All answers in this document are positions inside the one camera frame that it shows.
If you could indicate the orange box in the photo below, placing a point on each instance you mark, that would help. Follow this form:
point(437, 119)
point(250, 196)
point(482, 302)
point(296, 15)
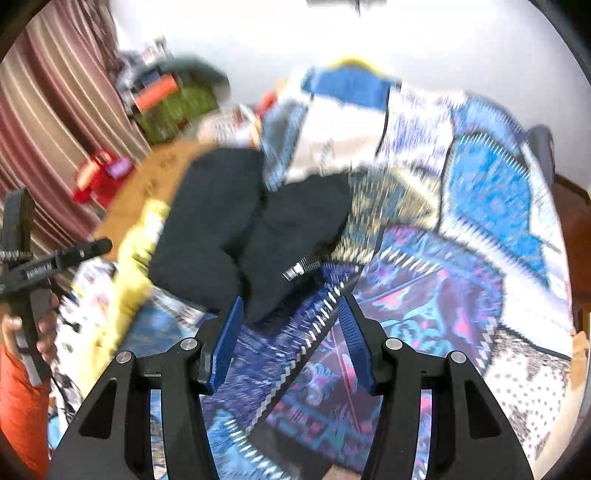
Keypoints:
point(157, 92)

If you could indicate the pile of assorted items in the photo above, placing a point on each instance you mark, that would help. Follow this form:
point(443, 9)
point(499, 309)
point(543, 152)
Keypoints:
point(141, 64)

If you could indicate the black zip jacket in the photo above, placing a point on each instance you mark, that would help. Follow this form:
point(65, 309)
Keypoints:
point(249, 230)

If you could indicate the beige blanket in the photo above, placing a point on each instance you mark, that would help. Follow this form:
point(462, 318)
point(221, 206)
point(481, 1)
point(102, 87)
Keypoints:
point(579, 350)

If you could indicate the yellow tan printed sheet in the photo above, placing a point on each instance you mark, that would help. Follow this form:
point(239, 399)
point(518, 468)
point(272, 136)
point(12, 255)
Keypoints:
point(147, 198)

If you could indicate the striped brown curtain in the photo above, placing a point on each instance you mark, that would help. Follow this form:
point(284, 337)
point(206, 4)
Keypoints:
point(60, 115)

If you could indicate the dark grey cloth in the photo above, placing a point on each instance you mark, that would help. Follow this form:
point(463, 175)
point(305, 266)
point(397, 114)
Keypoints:
point(198, 69)

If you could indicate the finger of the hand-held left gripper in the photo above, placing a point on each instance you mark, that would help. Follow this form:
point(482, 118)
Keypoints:
point(85, 251)
point(19, 221)

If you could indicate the person's left hand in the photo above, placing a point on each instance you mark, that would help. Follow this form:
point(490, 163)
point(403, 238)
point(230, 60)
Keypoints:
point(49, 332)

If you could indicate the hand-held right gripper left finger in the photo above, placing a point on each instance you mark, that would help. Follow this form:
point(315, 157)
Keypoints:
point(226, 344)

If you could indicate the grey bag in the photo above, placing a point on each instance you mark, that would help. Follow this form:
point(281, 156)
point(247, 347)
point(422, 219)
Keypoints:
point(544, 144)

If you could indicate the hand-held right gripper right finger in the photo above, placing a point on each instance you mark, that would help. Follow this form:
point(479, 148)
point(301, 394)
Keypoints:
point(356, 344)

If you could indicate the blue patchwork blanket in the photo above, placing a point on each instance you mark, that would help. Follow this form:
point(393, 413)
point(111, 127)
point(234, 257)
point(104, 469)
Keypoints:
point(415, 240)

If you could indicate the yellow pillow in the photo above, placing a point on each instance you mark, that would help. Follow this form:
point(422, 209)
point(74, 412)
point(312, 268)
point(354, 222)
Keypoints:
point(355, 62)

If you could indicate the red bag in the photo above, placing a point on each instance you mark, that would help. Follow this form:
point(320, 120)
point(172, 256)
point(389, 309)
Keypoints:
point(99, 175)

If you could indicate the cluttered shelf green box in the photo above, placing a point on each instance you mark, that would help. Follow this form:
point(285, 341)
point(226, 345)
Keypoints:
point(178, 113)

